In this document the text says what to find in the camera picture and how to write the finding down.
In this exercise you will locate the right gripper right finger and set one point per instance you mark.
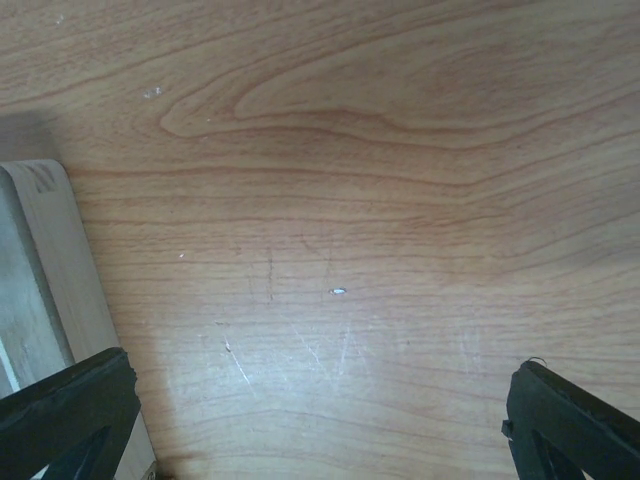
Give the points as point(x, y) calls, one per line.
point(557, 430)

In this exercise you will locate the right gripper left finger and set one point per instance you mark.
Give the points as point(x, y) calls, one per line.
point(74, 424)

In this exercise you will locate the wooden chess board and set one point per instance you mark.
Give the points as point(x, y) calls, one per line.
point(53, 309)

